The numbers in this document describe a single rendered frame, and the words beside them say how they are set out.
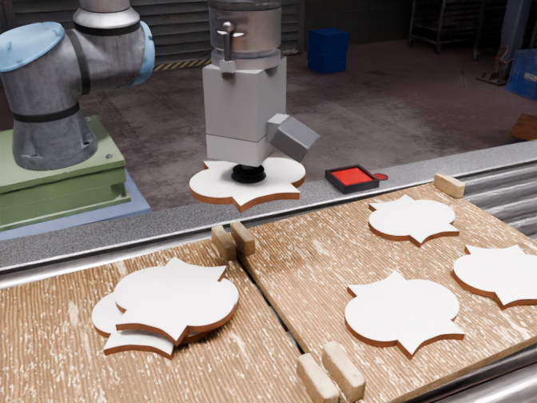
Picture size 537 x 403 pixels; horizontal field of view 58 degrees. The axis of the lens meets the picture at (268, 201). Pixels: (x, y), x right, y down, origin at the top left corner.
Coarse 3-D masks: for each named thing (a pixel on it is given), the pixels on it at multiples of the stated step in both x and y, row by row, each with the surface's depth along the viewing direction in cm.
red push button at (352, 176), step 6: (336, 174) 93; (342, 174) 93; (348, 174) 93; (354, 174) 93; (360, 174) 93; (342, 180) 91; (348, 180) 91; (354, 180) 91; (360, 180) 91; (366, 180) 91
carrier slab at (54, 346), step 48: (48, 288) 63; (96, 288) 63; (240, 288) 63; (0, 336) 55; (48, 336) 55; (96, 336) 55; (240, 336) 55; (0, 384) 50; (48, 384) 50; (96, 384) 50; (144, 384) 50; (192, 384) 50; (240, 384) 50; (288, 384) 50
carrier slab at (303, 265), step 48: (432, 192) 85; (288, 240) 72; (336, 240) 72; (384, 240) 72; (432, 240) 72; (480, 240) 72; (528, 240) 72; (288, 288) 63; (336, 288) 63; (336, 336) 55; (480, 336) 55; (528, 336) 55; (336, 384) 50; (384, 384) 50; (432, 384) 50
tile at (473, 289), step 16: (464, 256) 67; (480, 256) 67; (496, 256) 67; (512, 256) 67; (528, 256) 67; (464, 272) 64; (480, 272) 64; (496, 272) 64; (512, 272) 64; (528, 272) 64; (464, 288) 62; (480, 288) 61; (496, 288) 61; (512, 288) 61; (528, 288) 61; (512, 304) 59; (528, 304) 60
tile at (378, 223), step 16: (368, 208) 80; (384, 208) 78; (400, 208) 78; (416, 208) 78; (432, 208) 78; (448, 208) 78; (368, 224) 75; (384, 224) 74; (400, 224) 74; (416, 224) 74; (432, 224) 74; (448, 224) 74; (400, 240) 72; (416, 240) 71
